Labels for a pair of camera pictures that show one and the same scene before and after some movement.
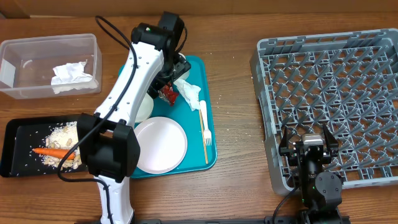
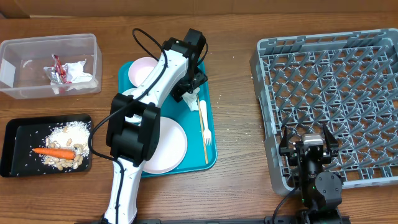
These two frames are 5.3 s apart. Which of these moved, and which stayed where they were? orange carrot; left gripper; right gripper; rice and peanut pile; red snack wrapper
Moved: left gripper; red snack wrapper
Stayed: orange carrot; rice and peanut pile; right gripper
